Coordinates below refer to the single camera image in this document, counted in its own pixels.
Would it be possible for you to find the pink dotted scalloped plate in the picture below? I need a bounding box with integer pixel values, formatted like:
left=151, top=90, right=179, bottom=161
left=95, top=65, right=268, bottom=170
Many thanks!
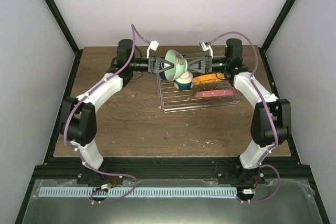
left=194, top=89, right=235, bottom=98

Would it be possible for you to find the wire dish rack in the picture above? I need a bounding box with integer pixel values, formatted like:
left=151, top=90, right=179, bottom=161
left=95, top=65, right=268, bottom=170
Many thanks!
left=155, top=52, right=244, bottom=113

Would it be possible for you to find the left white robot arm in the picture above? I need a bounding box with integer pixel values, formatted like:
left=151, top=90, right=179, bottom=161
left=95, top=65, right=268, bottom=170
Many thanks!
left=59, top=39, right=184, bottom=184

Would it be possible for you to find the black aluminium frame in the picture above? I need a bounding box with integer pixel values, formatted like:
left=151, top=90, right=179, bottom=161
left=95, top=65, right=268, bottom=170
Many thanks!
left=15, top=0, right=330, bottom=223

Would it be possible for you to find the orange scalloped plate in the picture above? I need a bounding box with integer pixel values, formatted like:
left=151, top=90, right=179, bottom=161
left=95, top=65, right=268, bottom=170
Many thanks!
left=192, top=73, right=226, bottom=85

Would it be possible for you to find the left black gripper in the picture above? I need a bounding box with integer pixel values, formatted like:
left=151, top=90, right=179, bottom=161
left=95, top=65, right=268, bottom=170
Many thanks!
left=128, top=56, right=173, bottom=73

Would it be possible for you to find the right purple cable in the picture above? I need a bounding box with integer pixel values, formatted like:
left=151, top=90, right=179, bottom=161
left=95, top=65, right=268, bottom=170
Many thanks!
left=207, top=31, right=280, bottom=204

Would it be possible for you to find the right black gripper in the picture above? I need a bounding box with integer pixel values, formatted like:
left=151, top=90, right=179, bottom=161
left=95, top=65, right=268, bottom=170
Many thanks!
left=185, top=56, right=229, bottom=74

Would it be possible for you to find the light blue slotted strip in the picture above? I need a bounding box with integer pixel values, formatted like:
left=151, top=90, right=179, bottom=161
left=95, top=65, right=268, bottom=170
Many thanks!
left=38, top=187, right=237, bottom=199

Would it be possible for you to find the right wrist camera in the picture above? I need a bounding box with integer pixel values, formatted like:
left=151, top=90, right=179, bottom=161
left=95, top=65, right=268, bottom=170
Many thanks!
left=199, top=41, right=213, bottom=58

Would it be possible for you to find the blue enamel mug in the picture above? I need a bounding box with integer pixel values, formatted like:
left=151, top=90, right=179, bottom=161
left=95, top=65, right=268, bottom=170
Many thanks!
left=160, top=72, right=167, bottom=80

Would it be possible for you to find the white upturned bowl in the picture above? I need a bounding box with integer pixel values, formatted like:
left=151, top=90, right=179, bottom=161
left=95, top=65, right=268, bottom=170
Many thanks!
left=174, top=71, right=194, bottom=90

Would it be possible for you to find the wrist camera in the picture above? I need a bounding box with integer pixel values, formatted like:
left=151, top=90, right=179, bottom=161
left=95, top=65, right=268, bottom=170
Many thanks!
left=199, top=41, right=213, bottom=58
left=146, top=40, right=160, bottom=59

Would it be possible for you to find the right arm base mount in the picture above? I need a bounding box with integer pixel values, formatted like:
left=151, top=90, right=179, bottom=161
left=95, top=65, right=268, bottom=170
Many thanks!
left=216, top=166, right=265, bottom=185

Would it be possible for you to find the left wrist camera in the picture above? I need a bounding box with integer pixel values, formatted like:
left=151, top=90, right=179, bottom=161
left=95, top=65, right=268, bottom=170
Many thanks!
left=146, top=40, right=160, bottom=59

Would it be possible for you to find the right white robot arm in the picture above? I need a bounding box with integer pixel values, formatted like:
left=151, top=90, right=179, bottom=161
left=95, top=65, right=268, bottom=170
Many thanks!
left=189, top=38, right=291, bottom=184

